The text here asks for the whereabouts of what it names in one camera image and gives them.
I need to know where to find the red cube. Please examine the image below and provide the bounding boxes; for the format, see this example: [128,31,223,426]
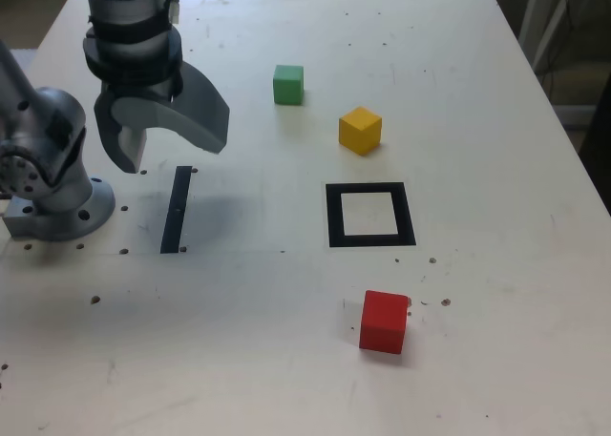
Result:
[358,289,411,356]

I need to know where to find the black tape strip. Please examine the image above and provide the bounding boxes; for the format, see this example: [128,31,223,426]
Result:
[159,165,193,255]

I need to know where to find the yellow cube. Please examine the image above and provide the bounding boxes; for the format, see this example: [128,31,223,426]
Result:
[338,106,384,156]

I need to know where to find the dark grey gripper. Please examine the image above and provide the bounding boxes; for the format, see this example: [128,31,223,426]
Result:
[93,61,231,175]

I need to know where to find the black tape square outline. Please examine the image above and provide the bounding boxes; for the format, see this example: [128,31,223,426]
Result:
[325,181,417,249]

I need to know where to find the white metal frame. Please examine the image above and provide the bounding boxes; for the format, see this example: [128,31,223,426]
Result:
[517,0,611,74]

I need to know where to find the green cube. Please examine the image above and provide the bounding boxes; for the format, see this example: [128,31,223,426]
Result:
[271,64,306,107]

